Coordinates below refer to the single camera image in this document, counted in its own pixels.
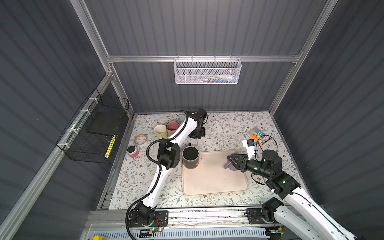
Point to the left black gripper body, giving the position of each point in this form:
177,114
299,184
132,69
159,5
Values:
198,133

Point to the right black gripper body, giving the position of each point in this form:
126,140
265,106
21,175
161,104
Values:
243,167

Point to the purple mug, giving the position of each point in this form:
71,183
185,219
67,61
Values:
230,166

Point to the pink patterned mug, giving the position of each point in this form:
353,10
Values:
172,126

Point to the light green mug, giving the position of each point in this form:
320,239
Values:
161,132

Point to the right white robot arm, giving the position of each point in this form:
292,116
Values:
293,207

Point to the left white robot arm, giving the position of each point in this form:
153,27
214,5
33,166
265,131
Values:
166,154

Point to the black mug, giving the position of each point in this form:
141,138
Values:
190,157

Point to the beige drying mat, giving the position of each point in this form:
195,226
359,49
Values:
213,176

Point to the colourful marker box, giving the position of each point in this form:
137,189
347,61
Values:
258,136

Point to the tubes in white basket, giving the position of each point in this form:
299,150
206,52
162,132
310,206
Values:
232,79

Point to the tape roll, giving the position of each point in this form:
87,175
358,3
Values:
141,139

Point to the small magenta cup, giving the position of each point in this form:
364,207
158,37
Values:
132,151

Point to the yellow object at bottom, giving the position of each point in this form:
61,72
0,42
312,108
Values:
100,238

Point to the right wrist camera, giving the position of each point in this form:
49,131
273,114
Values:
250,148

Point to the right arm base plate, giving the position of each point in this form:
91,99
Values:
260,216

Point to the white wire basket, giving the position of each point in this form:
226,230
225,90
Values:
190,71

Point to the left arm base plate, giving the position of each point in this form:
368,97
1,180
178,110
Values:
160,219

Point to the white perforated cable tray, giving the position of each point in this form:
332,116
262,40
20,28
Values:
243,233

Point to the black wire basket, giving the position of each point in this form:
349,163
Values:
87,138

